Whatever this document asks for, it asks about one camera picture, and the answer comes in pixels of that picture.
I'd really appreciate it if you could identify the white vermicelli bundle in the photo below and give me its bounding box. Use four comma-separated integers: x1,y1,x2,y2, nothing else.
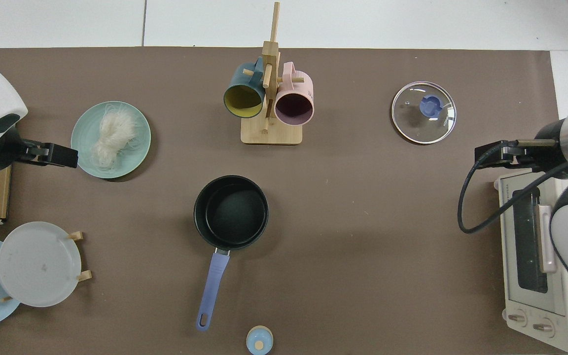
89,105,140,171

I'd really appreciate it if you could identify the glass lid with blue knob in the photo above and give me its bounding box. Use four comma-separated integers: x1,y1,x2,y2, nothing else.
391,81,457,145

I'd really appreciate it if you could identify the green round plate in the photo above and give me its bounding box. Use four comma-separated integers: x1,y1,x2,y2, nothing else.
71,101,151,179

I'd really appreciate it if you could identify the wooden plate rack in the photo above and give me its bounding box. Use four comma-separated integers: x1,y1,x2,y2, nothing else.
0,231,93,303

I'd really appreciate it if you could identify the grey round plate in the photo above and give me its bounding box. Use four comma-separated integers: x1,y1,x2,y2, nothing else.
0,221,82,308

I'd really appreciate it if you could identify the pale toaster oven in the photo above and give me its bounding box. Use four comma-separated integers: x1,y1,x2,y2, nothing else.
494,170,568,354

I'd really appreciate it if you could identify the brown table cloth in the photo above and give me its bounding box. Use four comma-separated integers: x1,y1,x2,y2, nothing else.
0,47,563,355

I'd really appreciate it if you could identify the dark teal mug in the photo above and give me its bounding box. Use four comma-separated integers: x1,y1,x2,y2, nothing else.
223,57,267,119

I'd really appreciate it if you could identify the pink mug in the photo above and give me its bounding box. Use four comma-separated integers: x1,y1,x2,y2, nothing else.
274,62,315,125

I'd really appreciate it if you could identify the wooden cup stand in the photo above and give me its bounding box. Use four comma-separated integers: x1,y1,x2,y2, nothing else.
241,1,305,145

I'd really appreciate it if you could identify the small blue round bell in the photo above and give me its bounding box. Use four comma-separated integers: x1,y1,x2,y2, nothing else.
246,325,274,355

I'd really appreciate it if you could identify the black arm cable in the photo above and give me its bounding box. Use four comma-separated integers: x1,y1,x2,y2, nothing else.
458,141,568,234

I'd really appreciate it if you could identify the black pot with blue handle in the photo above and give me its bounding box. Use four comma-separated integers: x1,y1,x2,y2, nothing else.
194,175,269,331

